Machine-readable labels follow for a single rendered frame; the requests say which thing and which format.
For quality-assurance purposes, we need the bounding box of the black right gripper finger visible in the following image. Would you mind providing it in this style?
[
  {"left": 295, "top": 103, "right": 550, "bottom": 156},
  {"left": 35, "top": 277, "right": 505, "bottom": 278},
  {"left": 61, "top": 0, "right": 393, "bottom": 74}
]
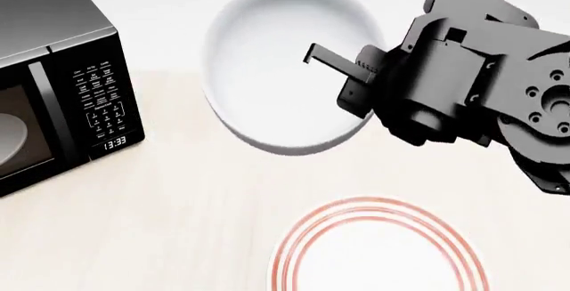
[
  {"left": 303, "top": 43, "right": 389, "bottom": 85},
  {"left": 336, "top": 76, "right": 376, "bottom": 119}
]

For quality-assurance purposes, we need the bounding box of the white bowl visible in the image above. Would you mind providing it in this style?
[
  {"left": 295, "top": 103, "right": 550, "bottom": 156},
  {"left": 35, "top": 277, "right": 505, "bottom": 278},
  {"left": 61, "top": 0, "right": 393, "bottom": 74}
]
[{"left": 200, "top": 0, "right": 387, "bottom": 155}]

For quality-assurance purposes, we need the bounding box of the white plate with red rings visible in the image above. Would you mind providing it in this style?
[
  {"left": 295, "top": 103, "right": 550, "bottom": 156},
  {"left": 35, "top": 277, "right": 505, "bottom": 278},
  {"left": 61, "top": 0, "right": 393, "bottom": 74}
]
[{"left": 265, "top": 195, "right": 491, "bottom": 291}]

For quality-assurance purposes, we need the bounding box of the black microwave oven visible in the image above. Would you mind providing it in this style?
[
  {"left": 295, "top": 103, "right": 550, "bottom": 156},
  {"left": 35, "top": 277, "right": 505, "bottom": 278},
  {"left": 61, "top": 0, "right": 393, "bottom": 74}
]
[{"left": 0, "top": 0, "right": 147, "bottom": 198}]

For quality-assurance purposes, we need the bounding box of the glass microwave turntable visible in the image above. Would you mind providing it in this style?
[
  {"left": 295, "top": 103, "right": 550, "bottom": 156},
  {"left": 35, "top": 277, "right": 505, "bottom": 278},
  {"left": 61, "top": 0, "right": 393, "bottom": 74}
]
[{"left": 0, "top": 112, "right": 29, "bottom": 169}]

